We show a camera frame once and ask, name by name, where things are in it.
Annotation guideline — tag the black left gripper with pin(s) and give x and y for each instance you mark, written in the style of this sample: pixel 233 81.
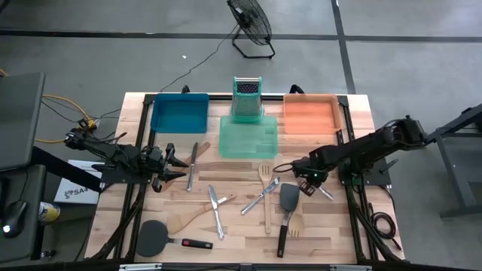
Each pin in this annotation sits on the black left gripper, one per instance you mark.
pixel 156 162

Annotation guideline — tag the teal translucent plastic bin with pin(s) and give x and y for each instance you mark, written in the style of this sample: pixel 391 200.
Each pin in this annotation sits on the teal translucent plastic bin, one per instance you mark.
pixel 248 143

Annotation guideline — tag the black nylon turner spatula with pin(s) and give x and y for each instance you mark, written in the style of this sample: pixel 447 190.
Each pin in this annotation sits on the black nylon turner spatula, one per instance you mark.
pixel 289 197

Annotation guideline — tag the wooden cutting board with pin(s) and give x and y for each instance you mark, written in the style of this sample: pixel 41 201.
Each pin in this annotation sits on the wooden cutting board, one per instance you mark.
pixel 266 169

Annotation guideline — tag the yellow and blue can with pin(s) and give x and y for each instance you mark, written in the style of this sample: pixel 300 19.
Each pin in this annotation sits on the yellow and blue can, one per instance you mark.
pixel 49 212

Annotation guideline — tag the plain wooden spatula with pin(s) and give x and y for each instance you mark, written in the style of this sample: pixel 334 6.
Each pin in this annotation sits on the plain wooden spatula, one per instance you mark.
pixel 203 148

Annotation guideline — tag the steel box grater teal trim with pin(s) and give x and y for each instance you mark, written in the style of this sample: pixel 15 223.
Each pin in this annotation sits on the steel box grater teal trim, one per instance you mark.
pixel 246 103

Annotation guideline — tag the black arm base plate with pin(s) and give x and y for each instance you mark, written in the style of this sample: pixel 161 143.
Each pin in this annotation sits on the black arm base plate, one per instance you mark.
pixel 124 177
pixel 376 173

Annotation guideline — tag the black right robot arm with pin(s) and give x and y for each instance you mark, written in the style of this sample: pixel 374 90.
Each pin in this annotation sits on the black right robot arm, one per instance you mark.
pixel 369 147

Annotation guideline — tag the silver table knife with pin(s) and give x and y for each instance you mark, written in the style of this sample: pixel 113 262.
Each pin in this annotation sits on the silver table knife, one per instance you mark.
pixel 326 194
pixel 216 211
pixel 260 196
pixel 192 165

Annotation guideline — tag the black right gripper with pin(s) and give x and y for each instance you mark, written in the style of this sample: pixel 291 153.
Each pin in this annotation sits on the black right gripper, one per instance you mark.
pixel 310 169

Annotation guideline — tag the black floor fan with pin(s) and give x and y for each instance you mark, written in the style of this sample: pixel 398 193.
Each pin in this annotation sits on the black floor fan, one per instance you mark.
pixel 251 19

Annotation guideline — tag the silver aluminium rail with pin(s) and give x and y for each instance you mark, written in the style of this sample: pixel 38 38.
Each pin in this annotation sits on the silver aluminium rail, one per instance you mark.
pixel 143 267

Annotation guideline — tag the blue plastic bin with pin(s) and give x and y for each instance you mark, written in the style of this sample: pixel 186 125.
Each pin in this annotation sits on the blue plastic bin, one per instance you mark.
pixel 180 113

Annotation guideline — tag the black metal table frame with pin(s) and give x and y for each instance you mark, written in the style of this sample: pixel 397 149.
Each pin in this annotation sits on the black metal table frame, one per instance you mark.
pixel 343 100

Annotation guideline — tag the black computer mouse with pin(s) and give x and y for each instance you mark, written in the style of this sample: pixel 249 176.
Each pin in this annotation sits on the black computer mouse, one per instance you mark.
pixel 14 218

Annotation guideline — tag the black diagonal beam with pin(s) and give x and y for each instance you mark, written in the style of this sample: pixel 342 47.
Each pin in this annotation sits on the black diagonal beam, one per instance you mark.
pixel 64 167

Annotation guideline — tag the wooden spork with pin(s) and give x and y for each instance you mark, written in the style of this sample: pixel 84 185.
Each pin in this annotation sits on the wooden spork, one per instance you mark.
pixel 297 227

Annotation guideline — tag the grey metal table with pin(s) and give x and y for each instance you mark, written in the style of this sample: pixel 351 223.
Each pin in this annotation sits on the grey metal table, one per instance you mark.
pixel 457 162

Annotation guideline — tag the dark grey desk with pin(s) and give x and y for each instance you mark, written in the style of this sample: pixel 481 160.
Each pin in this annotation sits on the dark grey desk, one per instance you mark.
pixel 19 113

